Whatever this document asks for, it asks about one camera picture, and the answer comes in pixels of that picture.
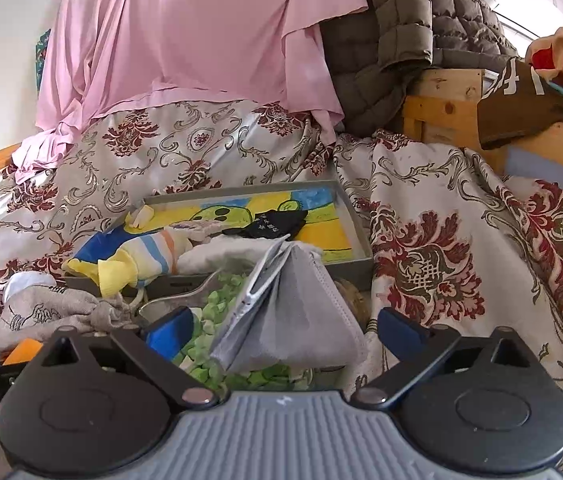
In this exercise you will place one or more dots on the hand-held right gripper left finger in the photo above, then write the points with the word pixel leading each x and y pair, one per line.
pixel 171 332

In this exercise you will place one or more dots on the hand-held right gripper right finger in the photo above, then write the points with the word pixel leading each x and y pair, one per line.
pixel 401 332

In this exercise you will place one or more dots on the blue yellow striped sock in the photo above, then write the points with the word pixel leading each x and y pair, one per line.
pixel 116 260

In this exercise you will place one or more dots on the grey cloth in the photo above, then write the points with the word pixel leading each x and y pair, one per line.
pixel 306 310

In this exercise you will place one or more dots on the grey printed towel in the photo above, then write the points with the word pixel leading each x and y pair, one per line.
pixel 46 315

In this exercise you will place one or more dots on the grey tray with cartoon picture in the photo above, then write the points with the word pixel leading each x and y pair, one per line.
pixel 331 230

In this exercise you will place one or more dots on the black cloth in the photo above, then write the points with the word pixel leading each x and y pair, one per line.
pixel 266 222

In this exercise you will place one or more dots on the bag of green candies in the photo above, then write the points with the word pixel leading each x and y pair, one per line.
pixel 216 305

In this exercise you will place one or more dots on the orange and white box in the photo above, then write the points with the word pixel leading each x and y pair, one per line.
pixel 21 351

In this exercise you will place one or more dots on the small white cloth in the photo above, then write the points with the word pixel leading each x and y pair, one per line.
pixel 26 285

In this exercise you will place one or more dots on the small cream cloth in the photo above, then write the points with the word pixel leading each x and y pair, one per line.
pixel 140 217

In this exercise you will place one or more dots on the floral satin bedspread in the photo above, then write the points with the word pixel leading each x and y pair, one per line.
pixel 461 210

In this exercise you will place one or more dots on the light blue board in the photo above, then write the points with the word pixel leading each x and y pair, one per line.
pixel 536 170

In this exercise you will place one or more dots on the brown cloth with white print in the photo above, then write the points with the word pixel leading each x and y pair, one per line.
pixel 516 110

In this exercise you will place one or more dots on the pink bed sheet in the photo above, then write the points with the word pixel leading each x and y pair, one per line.
pixel 186 35

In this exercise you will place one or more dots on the brown quilted jacket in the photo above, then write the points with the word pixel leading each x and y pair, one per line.
pixel 411 20

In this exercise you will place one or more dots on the wooden bed frame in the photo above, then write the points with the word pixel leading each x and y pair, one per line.
pixel 441 105

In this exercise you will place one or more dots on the teal wall poster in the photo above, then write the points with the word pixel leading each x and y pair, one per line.
pixel 42 60

